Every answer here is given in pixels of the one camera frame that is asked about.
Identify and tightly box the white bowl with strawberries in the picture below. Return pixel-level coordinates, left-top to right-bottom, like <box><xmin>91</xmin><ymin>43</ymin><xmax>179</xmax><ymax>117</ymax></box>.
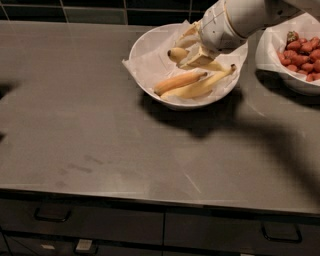
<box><xmin>255</xmin><ymin>25</ymin><xmax>320</xmax><ymax>96</ymax></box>

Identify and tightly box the black right drawer handle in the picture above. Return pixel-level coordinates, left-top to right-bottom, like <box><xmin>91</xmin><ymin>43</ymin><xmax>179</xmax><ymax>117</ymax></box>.
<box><xmin>261</xmin><ymin>222</ymin><xmax>303</xmax><ymax>244</ymax></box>

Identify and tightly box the white paper liner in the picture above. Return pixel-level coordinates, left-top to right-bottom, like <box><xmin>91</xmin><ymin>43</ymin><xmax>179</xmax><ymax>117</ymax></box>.
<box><xmin>256</xmin><ymin>13</ymin><xmax>320</xmax><ymax>84</ymax></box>
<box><xmin>121</xmin><ymin>19</ymin><xmax>249</xmax><ymax>104</ymax></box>

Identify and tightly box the lower drawer with label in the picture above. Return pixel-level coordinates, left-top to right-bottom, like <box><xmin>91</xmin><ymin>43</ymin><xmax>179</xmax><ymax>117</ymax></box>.
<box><xmin>5</xmin><ymin>235</ymin><xmax>163</xmax><ymax>256</ymax></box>

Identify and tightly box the small yellow banana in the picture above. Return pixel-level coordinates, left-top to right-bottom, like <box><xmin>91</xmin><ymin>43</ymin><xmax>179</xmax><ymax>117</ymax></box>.
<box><xmin>167</xmin><ymin>47</ymin><xmax>225</xmax><ymax>71</ymax></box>

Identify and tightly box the black left drawer handle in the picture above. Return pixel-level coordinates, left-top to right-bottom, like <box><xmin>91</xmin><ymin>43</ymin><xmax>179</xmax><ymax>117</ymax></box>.
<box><xmin>34</xmin><ymin>207</ymin><xmax>71</xmax><ymax>223</ymax></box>

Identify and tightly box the black drawer handle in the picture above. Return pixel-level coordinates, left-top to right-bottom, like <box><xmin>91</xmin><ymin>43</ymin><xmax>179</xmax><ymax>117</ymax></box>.
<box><xmin>34</xmin><ymin>207</ymin><xmax>71</xmax><ymax>223</ymax></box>
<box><xmin>261</xmin><ymin>222</ymin><xmax>303</xmax><ymax>244</ymax></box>

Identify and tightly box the white paper liner right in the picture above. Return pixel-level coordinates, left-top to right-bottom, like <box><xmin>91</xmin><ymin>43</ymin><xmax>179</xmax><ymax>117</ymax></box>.
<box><xmin>256</xmin><ymin>13</ymin><xmax>320</xmax><ymax>84</ymax></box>

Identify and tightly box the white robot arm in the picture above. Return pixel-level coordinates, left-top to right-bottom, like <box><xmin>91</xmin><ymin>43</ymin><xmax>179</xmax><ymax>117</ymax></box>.
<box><xmin>174</xmin><ymin>0</ymin><xmax>320</xmax><ymax>69</ymax></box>

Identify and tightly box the left drawer front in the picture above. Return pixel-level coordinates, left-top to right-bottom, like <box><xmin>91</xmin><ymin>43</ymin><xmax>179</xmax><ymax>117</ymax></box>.
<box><xmin>0</xmin><ymin>199</ymin><xmax>164</xmax><ymax>245</ymax></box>

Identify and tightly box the right drawer front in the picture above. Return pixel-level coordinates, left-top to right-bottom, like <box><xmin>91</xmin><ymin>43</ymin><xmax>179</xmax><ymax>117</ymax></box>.
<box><xmin>164</xmin><ymin>213</ymin><xmax>320</xmax><ymax>256</ymax></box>

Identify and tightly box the red strawberries pile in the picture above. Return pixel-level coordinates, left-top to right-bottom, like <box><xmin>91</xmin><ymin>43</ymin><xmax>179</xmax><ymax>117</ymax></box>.
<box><xmin>277</xmin><ymin>31</ymin><xmax>320</xmax><ymax>82</ymax></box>

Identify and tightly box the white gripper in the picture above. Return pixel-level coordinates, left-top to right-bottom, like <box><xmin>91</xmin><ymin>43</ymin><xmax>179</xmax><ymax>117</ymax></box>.
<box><xmin>174</xmin><ymin>0</ymin><xmax>247</xmax><ymax>69</ymax></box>

